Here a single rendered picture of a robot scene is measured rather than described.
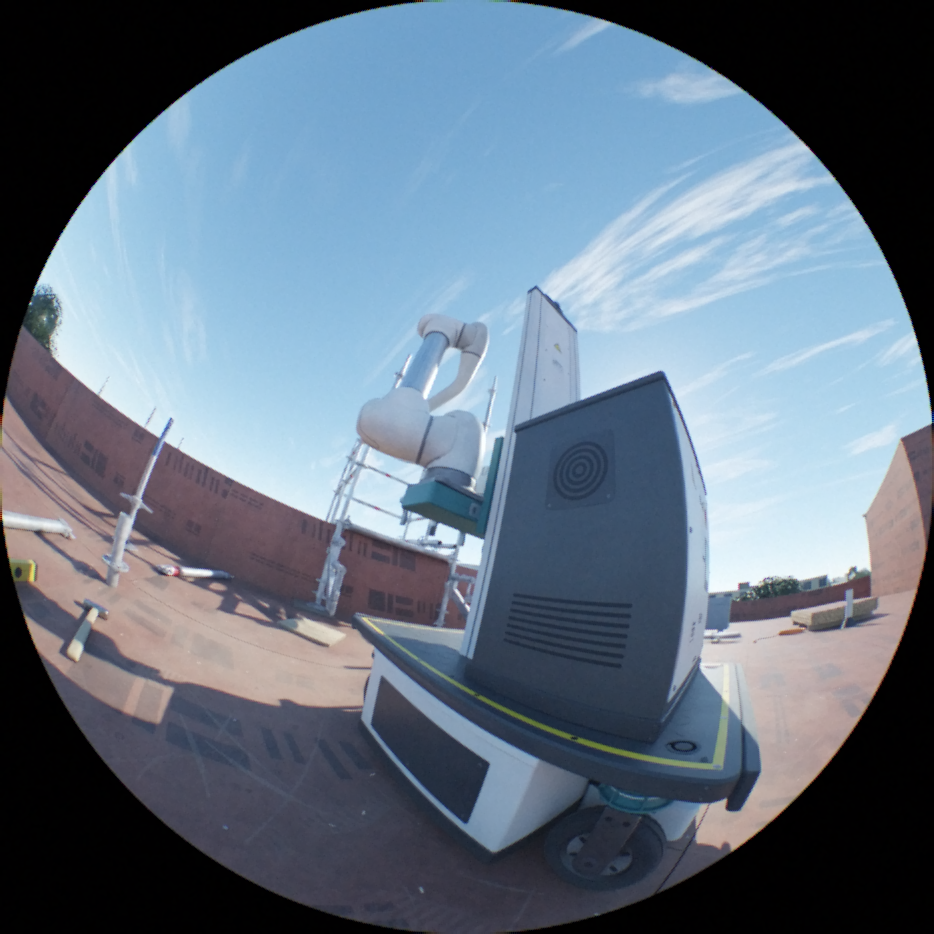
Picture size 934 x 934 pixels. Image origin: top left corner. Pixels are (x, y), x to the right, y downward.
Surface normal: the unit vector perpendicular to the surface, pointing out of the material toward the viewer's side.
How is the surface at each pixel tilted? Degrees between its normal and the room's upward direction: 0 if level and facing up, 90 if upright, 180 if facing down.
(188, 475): 90
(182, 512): 90
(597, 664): 90
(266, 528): 90
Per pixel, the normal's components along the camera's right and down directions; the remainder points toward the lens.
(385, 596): 0.55, -0.23
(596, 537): -0.75, -0.42
